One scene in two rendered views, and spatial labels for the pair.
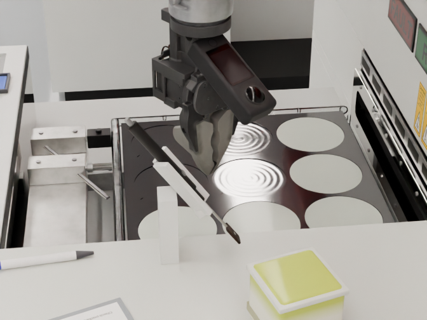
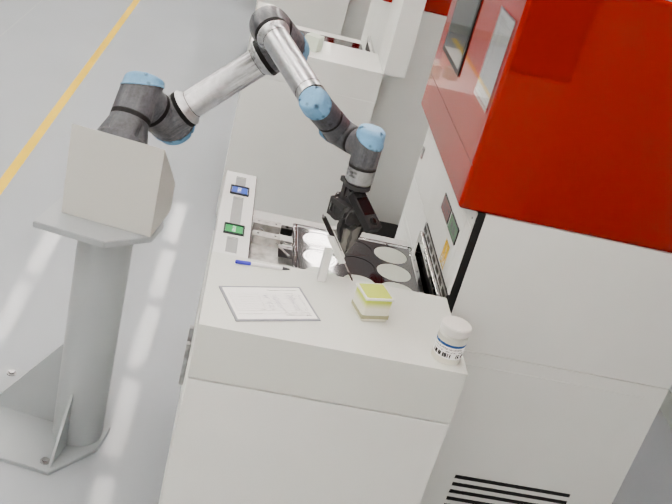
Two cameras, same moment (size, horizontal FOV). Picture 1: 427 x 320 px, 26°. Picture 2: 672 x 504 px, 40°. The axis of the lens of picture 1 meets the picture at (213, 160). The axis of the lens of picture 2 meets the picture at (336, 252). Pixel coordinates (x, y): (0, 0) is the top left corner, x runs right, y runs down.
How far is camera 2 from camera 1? 1.33 m
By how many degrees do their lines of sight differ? 7
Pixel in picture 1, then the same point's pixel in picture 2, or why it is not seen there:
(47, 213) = (259, 256)
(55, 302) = (273, 282)
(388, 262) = (412, 304)
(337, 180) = (398, 276)
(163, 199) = (327, 251)
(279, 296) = (367, 294)
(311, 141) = (389, 258)
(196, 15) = (357, 181)
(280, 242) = not seen: hidden behind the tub
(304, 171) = (383, 269)
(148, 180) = (309, 254)
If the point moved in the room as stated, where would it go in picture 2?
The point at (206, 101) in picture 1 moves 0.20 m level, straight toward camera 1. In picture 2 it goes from (351, 220) to (347, 253)
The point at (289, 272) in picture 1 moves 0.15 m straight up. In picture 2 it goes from (372, 288) to (389, 234)
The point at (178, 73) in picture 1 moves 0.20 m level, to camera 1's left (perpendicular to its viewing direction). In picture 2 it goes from (342, 204) to (268, 185)
